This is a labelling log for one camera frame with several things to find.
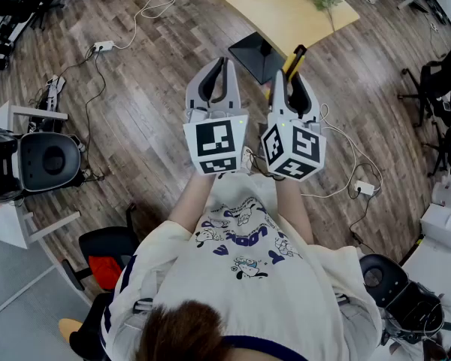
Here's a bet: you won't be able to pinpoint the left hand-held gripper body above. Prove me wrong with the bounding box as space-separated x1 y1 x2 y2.
183 105 248 176

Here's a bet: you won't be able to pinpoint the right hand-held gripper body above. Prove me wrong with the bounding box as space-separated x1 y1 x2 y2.
261 111 327 183

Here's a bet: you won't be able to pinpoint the yellow black tool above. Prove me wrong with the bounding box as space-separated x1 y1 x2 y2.
265 44 308 100

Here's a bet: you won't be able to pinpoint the person's left forearm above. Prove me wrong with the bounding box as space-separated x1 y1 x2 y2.
168 171 217 235

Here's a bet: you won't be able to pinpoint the person's right forearm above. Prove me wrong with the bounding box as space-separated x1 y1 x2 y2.
274 177 315 246

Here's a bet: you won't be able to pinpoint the black square table base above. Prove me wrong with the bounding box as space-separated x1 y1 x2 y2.
228 32 286 86

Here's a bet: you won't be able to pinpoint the person's white shoe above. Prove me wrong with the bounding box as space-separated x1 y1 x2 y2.
241 145 256 172

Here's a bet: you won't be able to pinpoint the yellow wooden table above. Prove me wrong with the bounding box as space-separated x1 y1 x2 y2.
201 0 361 62

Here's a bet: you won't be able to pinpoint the white gripper device on floor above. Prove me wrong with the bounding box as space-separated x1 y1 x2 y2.
44 74 67 103

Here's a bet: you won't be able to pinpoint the black chair with red cushion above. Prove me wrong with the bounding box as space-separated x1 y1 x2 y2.
62 208 136 293

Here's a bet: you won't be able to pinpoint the white printed shirt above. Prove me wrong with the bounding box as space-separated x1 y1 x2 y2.
101 171 383 361

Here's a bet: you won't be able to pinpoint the white desk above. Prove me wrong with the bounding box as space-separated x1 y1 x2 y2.
401 235 451 296
0 102 82 250

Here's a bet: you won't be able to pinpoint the black chairs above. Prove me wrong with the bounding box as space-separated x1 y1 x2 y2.
0 0 61 71

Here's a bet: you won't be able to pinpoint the black wrist cord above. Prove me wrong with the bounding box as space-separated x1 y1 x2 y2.
250 152 285 182

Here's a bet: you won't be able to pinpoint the white power cable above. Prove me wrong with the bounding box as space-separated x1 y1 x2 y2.
300 103 384 199
114 0 202 50

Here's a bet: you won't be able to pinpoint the black power cable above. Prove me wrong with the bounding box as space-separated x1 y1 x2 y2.
347 162 380 242
84 49 106 182

